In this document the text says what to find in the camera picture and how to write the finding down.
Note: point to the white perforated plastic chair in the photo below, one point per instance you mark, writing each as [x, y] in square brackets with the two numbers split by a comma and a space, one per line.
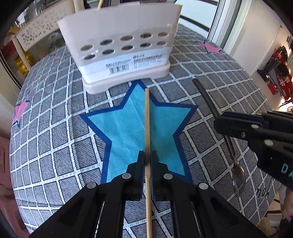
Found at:
[40, 27]

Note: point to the person right hand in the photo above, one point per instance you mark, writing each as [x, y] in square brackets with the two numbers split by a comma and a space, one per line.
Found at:
[287, 207]

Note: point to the grey checked tablecloth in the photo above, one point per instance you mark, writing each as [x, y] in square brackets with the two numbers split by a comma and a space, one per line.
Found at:
[54, 153]

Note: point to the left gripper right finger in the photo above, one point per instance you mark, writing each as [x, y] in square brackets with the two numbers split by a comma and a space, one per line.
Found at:
[197, 210]

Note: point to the blue patterned chopstick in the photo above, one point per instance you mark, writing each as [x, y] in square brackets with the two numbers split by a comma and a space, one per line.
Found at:
[78, 5]

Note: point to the plain wooden chopstick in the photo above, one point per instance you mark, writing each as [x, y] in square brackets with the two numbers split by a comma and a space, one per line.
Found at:
[100, 4]

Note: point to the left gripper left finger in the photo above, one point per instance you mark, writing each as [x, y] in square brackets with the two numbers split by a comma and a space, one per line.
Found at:
[97, 210]

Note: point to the beige plastic utensil holder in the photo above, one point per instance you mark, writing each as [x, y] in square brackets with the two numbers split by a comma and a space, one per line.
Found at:
[114, 45]

